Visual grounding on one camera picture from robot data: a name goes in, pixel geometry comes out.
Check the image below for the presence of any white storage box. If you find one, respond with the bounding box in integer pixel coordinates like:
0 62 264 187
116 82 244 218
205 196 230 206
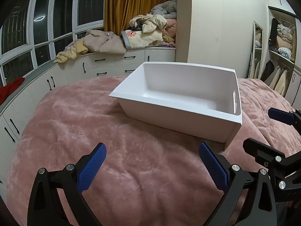
109 62 242 145

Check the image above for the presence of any open wardrobe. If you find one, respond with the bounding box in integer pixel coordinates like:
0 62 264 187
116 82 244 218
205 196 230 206
247 6 300 109

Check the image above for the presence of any pink fluffy bed blanket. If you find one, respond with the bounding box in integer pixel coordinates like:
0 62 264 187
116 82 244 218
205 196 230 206
5 75 301 226

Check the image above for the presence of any white window cabinet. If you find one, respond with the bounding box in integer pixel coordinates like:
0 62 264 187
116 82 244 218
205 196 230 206
1 47 176 201

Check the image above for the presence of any red garment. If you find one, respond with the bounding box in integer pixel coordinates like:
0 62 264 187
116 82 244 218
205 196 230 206
0 77 25 105

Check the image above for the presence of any grey quilt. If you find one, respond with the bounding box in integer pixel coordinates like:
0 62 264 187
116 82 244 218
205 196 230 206
151 0 177 19

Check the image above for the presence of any yellow cloth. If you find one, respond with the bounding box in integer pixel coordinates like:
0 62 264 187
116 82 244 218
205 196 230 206
54 38 89 64

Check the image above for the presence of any cream crumpled garment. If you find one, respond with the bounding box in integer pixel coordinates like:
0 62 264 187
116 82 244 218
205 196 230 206
129 14 167 33

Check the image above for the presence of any floral cream blanket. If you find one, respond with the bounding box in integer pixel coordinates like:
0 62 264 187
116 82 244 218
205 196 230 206
121 30 176 50

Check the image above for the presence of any beige jacket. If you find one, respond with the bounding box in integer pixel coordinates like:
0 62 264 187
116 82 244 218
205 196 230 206
83 30 127 55

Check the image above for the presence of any white framed window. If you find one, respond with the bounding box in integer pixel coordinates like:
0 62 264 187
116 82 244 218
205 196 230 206
1 0 105 86

